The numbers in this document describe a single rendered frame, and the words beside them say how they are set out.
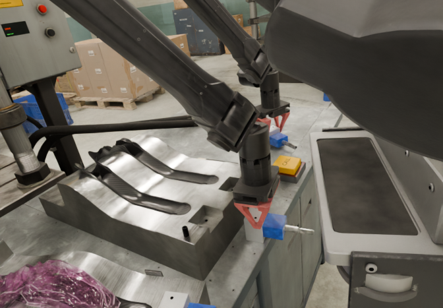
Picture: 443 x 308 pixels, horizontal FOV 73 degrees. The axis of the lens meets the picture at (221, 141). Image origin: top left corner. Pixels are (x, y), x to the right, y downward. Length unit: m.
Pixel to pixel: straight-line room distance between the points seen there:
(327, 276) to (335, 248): 1.35
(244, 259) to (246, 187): 0.14
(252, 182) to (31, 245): 0.54
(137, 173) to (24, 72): 0.67
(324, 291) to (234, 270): 1.02
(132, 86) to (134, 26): 4.05
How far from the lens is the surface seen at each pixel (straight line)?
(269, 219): 0.63
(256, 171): 0.53
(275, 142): 0.94
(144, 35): 0.38
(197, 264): 0.57
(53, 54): 1.33
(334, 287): 1.61
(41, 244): 0.84
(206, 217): 0.62
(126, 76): 4.41
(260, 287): 0.85
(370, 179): 0.39
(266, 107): 0.91
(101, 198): 0.70
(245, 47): 0.80
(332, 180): 0.38
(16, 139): 1.13
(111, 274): 0.57
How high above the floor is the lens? 1.25
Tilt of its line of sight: 25 degrees down
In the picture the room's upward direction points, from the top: 9 degrees counter-clockwise
